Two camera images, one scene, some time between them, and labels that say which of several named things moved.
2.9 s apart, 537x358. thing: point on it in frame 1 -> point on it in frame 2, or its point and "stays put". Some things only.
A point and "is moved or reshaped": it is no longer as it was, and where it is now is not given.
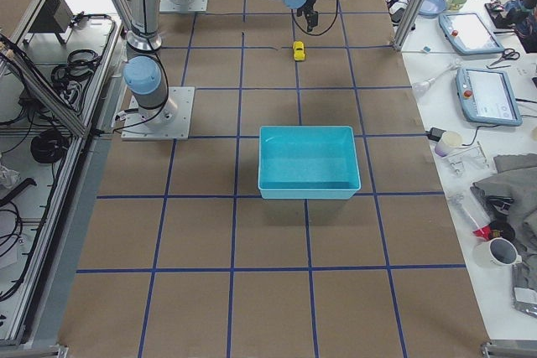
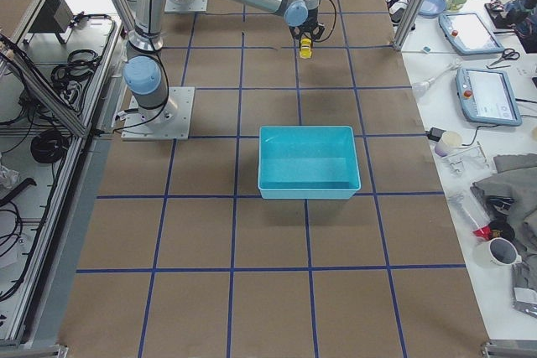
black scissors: [508, 54] stays put
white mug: [497, 253] stays put
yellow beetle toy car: [299, 54] is moved or reshaped
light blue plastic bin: [308, 163] stays put
